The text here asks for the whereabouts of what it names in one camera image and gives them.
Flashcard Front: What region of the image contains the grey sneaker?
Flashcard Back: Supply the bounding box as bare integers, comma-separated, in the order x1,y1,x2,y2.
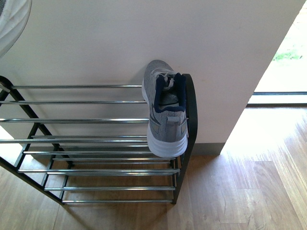
142,60,188,158
0,0,32,58

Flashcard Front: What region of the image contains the black metal shoe rack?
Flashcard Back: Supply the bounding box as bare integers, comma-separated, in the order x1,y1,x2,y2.
0,75,198,205

